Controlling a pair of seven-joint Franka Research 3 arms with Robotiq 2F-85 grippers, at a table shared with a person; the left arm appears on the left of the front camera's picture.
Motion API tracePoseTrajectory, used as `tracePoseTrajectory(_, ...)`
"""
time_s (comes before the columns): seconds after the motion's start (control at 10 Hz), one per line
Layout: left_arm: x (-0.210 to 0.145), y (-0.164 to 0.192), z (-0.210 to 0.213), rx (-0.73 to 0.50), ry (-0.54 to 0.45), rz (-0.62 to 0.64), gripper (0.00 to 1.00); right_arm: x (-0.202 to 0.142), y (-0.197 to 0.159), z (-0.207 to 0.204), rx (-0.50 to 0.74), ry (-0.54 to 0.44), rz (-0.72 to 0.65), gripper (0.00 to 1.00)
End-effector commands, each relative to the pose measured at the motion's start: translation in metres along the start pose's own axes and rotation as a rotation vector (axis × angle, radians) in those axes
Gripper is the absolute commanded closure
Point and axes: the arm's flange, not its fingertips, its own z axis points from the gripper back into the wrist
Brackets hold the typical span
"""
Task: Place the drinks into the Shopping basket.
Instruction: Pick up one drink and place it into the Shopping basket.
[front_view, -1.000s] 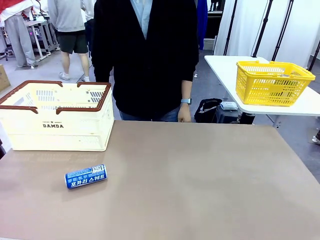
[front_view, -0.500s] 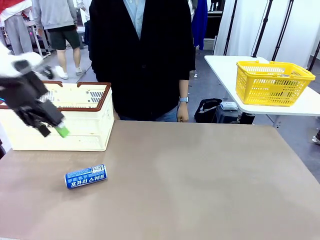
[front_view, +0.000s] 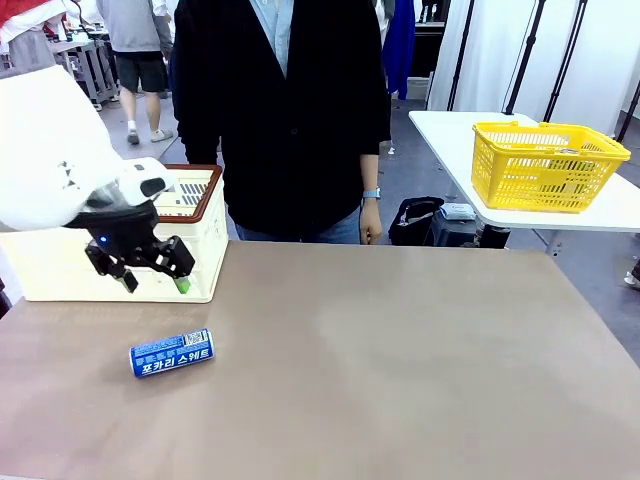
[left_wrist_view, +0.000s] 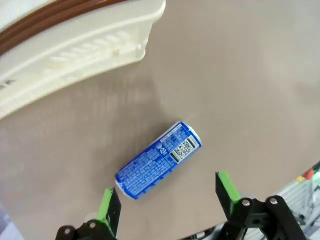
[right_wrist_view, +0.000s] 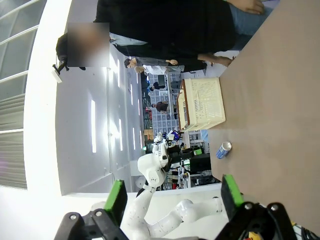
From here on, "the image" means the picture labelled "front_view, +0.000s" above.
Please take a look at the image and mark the dark grey box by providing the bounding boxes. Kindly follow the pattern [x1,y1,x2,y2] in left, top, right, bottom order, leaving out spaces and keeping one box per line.
[432,212,484,248]

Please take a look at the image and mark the white side table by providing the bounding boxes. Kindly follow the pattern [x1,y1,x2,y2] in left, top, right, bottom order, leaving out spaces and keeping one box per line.
[408,109,640,257]

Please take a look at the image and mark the blue Pocari Sweat can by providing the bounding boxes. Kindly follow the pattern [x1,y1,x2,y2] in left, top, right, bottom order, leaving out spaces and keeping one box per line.
[129,327,217,380]

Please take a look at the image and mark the black tripod pole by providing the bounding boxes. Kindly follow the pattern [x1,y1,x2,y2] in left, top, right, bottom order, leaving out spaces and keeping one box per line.
[446,0,476,112]
[615,82,640,144]
[503,0,547,116]
[543,0,590,124]

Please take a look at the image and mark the person in black cardigan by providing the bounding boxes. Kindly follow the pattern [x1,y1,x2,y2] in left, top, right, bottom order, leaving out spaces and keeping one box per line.
[172,0,393,245]

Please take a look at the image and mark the person's left forearm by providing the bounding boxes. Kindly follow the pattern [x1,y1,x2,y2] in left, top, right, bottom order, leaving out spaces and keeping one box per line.
[359,152,382,204]

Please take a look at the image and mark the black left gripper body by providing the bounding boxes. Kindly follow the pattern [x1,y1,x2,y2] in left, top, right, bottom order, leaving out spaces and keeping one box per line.
[63,201,167,267]

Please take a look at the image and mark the red cloth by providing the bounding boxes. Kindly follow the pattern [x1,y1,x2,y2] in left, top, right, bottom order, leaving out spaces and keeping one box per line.
[0,0,66,31]

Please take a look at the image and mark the metal workbench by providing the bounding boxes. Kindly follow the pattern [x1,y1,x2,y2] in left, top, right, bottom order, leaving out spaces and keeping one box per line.
[49,37,121,109]

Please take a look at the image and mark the black bag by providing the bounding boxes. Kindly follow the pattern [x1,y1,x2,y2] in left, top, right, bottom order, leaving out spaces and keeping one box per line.
[388,196,445,246]

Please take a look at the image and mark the person's left hand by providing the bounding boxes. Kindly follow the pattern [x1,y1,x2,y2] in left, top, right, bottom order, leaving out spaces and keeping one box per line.
[359,199,384,246]

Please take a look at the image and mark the blue hanging garment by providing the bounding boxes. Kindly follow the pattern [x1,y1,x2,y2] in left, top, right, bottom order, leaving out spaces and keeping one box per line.
[382,0,417,101]

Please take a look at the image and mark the white backdrop curtain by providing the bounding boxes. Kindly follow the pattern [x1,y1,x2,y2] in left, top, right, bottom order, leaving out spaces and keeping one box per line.
[427,0,640,126]

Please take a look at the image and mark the white wet wipes pack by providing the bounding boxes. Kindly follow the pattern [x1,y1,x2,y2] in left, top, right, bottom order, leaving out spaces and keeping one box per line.
[442,202,477,222]

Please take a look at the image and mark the cream basket brown handles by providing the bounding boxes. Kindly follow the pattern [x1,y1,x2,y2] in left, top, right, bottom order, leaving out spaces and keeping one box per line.
[0,163,231,304]

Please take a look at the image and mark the yellow plastic shopping basket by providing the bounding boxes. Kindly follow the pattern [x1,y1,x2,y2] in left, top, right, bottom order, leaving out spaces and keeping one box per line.
[470,120,632,215]

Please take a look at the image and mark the person in black shorts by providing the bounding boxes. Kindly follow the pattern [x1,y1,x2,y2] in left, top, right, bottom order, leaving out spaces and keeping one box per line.
[96,0,175,146]

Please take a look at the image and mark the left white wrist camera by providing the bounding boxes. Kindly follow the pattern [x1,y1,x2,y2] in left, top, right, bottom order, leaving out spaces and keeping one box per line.
[124,157,175,207]

